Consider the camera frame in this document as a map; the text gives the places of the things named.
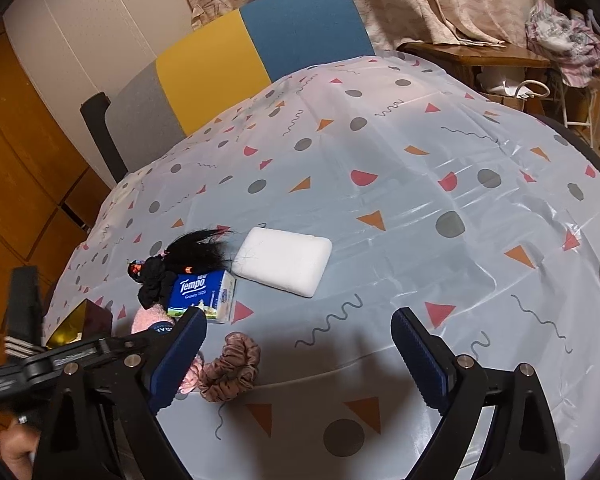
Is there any grey yellow blue chair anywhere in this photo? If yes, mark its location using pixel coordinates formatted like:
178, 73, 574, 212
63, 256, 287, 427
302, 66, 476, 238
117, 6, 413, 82
105, 0, 376, 171

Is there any black scrunchie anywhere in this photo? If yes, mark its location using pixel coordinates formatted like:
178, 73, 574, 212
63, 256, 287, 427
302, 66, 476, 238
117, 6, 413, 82
127, 255, 181, 311

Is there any pink fluffy sock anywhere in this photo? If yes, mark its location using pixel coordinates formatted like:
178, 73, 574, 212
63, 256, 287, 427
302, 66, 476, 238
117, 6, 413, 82
132, 305, 206, 393

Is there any pile of pink clothes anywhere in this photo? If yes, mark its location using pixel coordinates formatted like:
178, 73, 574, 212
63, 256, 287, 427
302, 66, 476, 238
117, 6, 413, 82
525, 0, 600, 86

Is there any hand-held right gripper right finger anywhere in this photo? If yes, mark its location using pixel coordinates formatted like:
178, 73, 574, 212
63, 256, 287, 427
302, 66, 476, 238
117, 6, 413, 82
390, 307, 566, 480

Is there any wooden side table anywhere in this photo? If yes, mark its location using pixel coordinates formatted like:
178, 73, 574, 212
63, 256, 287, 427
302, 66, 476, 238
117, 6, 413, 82
397, 42, 551, 96

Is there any blue tissue pack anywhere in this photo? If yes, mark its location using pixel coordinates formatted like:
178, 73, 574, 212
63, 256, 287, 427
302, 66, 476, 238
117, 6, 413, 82
167, 270, 237, 323

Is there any person's left hand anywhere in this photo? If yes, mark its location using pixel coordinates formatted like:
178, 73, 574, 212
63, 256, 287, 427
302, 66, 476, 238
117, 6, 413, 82
0, 419, 42, 477

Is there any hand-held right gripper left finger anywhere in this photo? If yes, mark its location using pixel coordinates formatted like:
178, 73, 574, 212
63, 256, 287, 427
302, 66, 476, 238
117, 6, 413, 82
39, 306, 208, 480

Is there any white looped cable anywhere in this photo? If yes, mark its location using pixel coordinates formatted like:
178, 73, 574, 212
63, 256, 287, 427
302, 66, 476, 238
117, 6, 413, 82
515, 79, 552, 100

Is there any patterned plastic tablecloth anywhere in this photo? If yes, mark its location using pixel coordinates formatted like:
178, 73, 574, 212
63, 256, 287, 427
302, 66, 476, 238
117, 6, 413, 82
40, 55, 600, 480

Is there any black hair extension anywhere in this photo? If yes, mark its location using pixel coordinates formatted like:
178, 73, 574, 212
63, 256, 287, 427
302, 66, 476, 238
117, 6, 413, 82
162, 227, 238, 277

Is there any white sponge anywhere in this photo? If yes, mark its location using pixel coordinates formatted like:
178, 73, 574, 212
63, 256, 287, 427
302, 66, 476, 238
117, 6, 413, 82
233, 226, 333, 299

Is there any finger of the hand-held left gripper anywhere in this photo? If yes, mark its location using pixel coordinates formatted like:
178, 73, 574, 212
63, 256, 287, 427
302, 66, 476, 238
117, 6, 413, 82
45, 336, 153, 367

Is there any white metal rack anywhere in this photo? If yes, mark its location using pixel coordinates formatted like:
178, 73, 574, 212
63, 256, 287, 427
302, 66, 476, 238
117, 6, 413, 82
560, 67, 600, 143

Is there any wooden wardrobe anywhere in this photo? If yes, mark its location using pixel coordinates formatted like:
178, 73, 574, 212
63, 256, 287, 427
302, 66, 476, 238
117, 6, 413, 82
0, 25, 116, 351

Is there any maroon and gold tin box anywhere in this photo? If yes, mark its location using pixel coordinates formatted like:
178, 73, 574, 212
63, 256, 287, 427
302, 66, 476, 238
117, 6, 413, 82
45, 299, 113, 351

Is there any pink scrunchie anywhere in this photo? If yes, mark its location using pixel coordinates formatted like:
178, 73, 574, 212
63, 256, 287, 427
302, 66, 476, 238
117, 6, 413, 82
197, 332, 261, 403

